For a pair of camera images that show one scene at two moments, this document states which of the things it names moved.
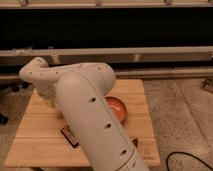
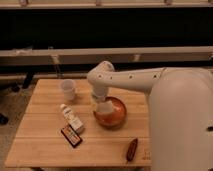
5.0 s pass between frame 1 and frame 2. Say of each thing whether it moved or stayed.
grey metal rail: stayed
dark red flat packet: stayed
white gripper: moved
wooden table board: stayed
